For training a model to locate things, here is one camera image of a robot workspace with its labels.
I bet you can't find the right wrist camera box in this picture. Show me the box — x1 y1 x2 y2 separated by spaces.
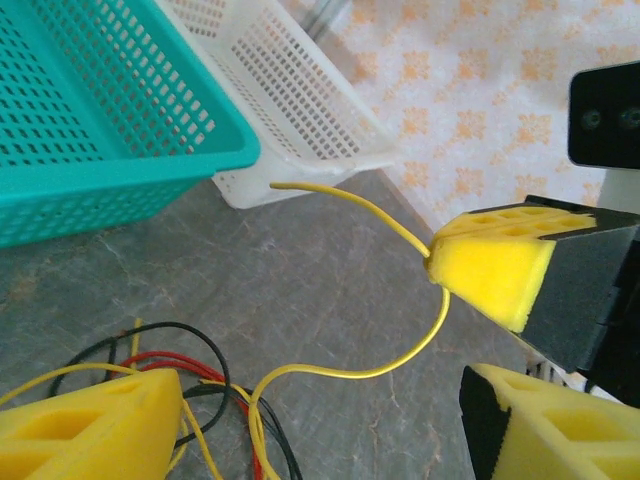
568 60 640 214

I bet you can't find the thin red cable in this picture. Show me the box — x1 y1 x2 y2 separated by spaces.
137 360 231 386
122 351 264 480

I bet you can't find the white plastic basket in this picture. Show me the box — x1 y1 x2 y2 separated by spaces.
154 0 401 210

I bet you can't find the aluminium frame post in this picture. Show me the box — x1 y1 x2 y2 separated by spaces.
299 0 351 39

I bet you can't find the thin yellow cable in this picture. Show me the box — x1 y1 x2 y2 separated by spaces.
248 180 452 480
130 317 146 372
0 362 224 480

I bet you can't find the teal plastic basket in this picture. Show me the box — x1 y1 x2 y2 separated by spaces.
0 0 262 250

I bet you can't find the thin black cable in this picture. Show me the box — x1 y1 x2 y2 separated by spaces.
49 321 232 449
182 384 304 480

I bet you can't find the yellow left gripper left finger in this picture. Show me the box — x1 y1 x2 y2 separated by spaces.
0 368 184 480

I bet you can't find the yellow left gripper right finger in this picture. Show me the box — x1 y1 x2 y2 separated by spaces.
459 363 640 480

